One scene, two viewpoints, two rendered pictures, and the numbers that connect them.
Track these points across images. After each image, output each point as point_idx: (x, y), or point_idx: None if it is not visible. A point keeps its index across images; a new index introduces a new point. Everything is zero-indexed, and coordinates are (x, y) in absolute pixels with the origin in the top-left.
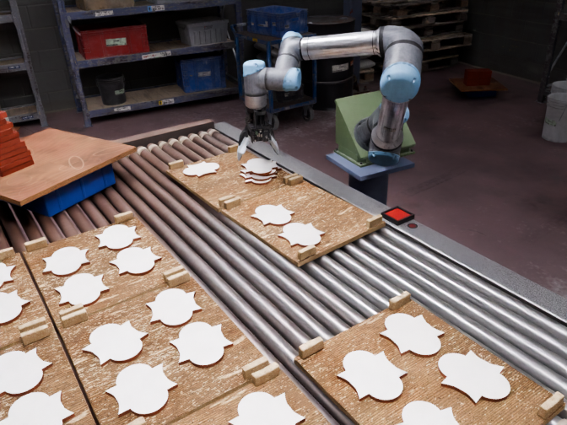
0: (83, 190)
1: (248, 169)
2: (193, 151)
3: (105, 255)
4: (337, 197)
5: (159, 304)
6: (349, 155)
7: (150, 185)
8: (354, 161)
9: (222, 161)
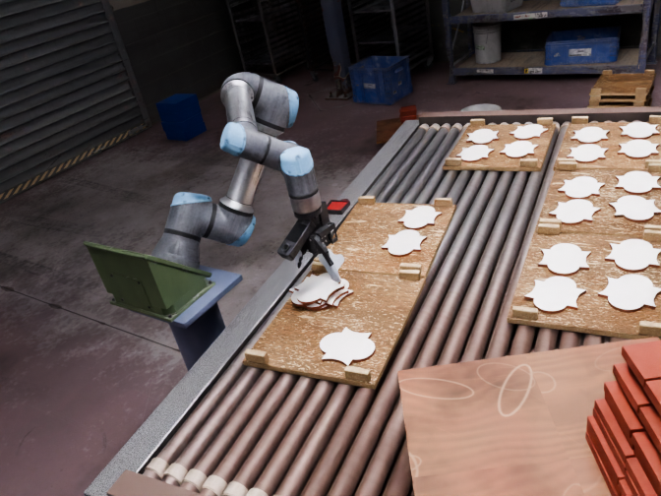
0: None
1: (337, 286)
2: (256, 439)
3: (584, 281)
4: None
5: (582, 215)
6: (194, 293)
7: None
8: (205, 288)
9: (303, 349)
